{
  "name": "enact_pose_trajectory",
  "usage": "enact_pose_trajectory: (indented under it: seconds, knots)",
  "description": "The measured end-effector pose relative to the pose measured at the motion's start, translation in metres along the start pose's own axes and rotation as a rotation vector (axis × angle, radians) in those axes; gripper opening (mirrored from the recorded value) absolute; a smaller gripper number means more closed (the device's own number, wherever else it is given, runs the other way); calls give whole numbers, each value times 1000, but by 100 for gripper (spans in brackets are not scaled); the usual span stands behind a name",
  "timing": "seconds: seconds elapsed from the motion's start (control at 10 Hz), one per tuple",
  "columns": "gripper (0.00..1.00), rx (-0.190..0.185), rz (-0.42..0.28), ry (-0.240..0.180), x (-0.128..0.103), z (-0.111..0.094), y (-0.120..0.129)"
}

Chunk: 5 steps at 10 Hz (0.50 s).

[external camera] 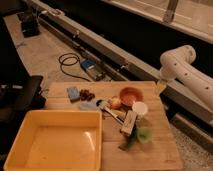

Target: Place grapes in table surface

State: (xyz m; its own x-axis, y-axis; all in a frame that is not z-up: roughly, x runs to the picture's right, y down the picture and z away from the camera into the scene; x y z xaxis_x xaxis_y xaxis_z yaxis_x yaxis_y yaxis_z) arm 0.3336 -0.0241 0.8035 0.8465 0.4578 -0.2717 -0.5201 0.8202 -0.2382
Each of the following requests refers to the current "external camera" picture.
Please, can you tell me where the dark red grape bunch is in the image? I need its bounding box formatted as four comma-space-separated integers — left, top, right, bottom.
80, 89, 95, 101

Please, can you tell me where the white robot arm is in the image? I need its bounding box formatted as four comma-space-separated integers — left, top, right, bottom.
159, 45, 213, 110

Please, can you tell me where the white cup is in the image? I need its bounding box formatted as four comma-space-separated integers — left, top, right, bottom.
132, 101, 148, 119

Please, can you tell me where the orange bowl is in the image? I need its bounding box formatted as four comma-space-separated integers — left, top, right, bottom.
119, 87, 143, 107

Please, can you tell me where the wooden block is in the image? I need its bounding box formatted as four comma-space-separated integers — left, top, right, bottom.
121, 110, 137, 135

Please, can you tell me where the peach colored fruit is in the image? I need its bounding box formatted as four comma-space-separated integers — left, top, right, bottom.
109, 96, 121, 109

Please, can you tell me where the wooden board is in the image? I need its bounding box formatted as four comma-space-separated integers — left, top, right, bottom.
45, 81, 183, 171

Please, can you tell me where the blue electronic box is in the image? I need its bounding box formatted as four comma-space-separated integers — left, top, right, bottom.
80, 59, 95, 70

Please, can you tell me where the light blue cloth piece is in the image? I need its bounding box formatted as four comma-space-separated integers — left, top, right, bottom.
78, 102, 98, 110

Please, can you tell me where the blue sponge block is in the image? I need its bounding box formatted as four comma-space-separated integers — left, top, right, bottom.
67, 87, 80, 102

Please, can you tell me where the yellow plastic tray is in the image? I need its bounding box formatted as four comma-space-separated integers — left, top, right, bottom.
4, 110, 102, 171

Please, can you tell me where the black chair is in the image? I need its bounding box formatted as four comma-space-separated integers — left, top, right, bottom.
0, 75, 46, 134

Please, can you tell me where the black device on floor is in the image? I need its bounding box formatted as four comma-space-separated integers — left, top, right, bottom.
17, 12, 40, 37

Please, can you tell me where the black handled brush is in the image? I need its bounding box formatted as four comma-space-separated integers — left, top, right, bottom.
96, 100, 123, 124

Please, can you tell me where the long metal rail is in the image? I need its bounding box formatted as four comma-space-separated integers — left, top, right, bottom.
25, 0, 213, 128

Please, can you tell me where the black coiled cable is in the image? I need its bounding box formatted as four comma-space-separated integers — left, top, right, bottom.
58, 52, 93, 83

